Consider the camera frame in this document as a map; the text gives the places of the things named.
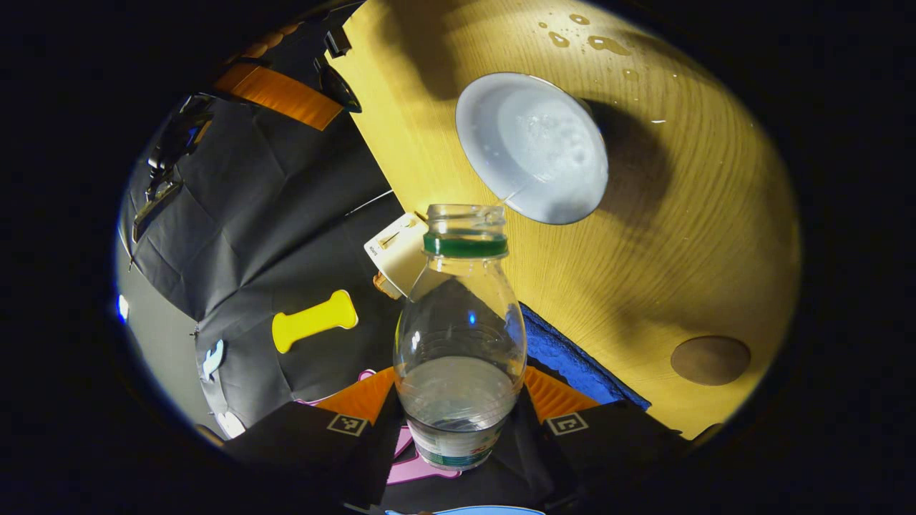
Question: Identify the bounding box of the round brown coaster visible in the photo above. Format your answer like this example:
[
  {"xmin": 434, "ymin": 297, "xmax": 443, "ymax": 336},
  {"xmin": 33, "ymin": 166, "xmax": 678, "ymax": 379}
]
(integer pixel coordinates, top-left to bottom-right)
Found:
[{"xmin": 670, "ymin": 335, "xmax": 752, "ymax": 387}]

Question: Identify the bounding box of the white toaster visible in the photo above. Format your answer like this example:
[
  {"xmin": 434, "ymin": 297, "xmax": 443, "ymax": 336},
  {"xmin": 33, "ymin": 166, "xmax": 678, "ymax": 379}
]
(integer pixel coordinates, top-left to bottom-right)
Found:
[{"xmin": 364, "ymin": 212, "xmax": 430, "ymax": 298}]

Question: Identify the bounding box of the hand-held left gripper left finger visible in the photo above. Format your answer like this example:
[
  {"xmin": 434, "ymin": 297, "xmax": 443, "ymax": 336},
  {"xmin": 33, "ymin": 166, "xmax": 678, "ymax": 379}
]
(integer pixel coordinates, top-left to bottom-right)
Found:
[{"xmin": 222, "ymin": 367, "xmax": 405, "ymax": 512}]

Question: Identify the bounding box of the dark metal stand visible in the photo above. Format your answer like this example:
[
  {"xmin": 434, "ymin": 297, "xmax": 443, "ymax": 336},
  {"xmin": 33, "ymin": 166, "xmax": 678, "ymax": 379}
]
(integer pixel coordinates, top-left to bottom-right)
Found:
[{"xmin": 131, "ymin": 93, "xmax": 213, "ymax": 244}]

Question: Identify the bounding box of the clear plastic water bottle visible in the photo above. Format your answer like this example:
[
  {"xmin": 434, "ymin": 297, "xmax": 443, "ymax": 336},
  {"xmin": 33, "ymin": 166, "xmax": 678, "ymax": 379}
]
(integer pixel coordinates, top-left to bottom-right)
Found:
[{"xmin": 392, "ymin": 204, "xmax": 528, "ymax": 473}]

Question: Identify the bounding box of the white toaster cable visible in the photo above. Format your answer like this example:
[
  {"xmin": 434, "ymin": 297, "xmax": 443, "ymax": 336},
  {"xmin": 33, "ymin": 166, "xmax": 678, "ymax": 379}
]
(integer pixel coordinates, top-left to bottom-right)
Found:
[{"xmin": 346, "ymin": 190, "xmax": 394, "ymax": 217}]

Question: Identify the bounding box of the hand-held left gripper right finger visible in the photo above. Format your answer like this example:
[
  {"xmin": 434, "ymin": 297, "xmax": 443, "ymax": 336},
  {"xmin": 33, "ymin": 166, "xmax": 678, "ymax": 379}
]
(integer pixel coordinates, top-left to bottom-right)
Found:
[{"xmin": 510, "ymin": 367, "xmax": 723, "ymax": 512}]

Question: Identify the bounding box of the blue folded towel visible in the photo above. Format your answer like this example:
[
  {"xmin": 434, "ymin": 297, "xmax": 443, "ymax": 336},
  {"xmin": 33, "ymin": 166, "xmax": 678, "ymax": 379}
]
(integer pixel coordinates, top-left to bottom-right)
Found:
[{"xmin": 519, "ymin": 302, "xmax": 652, "ymax": 411}]

